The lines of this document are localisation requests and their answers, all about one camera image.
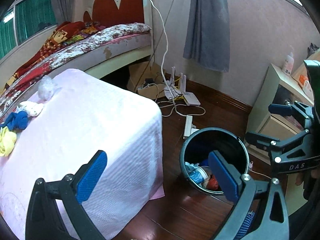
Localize red plastic bag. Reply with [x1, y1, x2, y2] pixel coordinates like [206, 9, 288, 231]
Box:
[206, 176, 219, 191]

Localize blue round paper bowl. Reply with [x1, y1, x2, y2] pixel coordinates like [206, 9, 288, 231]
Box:
[189, 166, 213, 189]

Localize yellow cloth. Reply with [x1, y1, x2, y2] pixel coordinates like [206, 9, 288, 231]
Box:
[0, 126, 17, 157]

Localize white tissue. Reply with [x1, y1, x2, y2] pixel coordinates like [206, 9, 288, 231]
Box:
[15, 101, 44, 117]

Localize blue cloth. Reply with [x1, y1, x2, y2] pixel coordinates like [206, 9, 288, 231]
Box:
[1, 111, 28, 131]

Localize clear plastic bag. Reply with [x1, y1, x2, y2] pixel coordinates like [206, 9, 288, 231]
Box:
[37, 75, 59, 101]

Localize black trash bin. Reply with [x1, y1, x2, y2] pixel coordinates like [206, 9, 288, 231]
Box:
[180, 127, 249, 202]

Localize person right hand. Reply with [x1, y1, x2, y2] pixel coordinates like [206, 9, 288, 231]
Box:
[295, 168, 320, 186]

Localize beige nightstand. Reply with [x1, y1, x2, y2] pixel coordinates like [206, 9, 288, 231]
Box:
[245, 63, 315, 160]

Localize white lotion bottle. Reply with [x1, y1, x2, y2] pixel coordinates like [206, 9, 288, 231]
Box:
[282, 46, 295, 76]

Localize blue striped shoe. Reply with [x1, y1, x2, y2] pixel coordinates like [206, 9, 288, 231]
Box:
[234, 211, 255, 240]

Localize white power strip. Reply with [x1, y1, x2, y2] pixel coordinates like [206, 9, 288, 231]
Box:
[183, 115, 199, 139]

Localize white wifi router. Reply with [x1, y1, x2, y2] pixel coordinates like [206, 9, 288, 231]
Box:
[164, 67, 201, 106]

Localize grey curtain right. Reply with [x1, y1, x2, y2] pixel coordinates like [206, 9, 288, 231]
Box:
[183, 0, 230, 73]

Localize cardboard box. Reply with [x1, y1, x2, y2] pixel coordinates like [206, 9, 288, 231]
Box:
[127, 62, 166, 101]

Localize bed with floral sheet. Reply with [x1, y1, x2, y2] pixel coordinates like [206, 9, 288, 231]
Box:
[1, 23, 152, 116]

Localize red patterned blanket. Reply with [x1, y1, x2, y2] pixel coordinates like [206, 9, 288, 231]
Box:
[3, 21, 106, 91]

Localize red heart headboard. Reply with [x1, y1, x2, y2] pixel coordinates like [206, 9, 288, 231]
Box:
[72, 0, 153, 27]

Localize window with green curtain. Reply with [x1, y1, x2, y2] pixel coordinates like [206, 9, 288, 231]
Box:
[1, 0, 56, 57]

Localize white cable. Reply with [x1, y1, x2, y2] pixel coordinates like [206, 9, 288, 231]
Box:
[133, 0, 206, 118]

